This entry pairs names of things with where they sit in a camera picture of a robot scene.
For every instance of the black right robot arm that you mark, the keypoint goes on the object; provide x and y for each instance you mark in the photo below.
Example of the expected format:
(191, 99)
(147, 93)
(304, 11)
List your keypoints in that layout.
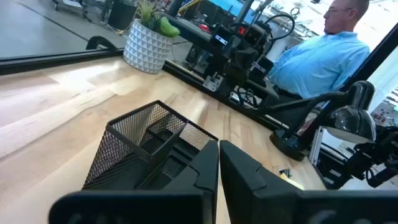
(262, 67)

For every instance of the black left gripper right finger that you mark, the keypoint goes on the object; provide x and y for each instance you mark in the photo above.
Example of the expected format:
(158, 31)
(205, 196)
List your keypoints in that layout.
(248, 199)

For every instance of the succulent in white pot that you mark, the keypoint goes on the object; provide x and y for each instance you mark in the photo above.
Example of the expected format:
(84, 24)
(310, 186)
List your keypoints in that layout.
(146, 46)

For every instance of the person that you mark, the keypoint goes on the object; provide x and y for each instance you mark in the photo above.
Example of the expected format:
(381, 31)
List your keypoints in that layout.
(320, 62)

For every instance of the yellow sticky note pad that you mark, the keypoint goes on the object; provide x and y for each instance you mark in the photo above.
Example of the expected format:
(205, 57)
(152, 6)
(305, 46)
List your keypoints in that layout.
(292, 183)

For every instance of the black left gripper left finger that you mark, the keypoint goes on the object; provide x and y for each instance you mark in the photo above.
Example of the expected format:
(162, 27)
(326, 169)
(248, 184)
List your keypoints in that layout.
(186, 205)

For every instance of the black wheeled cart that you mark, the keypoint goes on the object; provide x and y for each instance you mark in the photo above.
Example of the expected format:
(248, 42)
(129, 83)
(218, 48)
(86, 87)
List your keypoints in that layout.
(73, 4)

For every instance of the black desk lamp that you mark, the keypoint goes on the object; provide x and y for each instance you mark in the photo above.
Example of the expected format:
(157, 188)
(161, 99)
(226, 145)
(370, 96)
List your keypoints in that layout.
(351, 121)

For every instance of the black waste bin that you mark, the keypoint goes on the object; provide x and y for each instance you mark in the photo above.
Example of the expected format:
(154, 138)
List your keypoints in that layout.
(122, 14)

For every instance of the black binder clip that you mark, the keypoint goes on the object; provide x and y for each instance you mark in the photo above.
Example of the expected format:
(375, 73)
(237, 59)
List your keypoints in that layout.
(285, 172)

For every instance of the black mesh desk organizer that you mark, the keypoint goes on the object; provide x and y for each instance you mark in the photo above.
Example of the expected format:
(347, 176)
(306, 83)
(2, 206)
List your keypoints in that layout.
(124, 161)

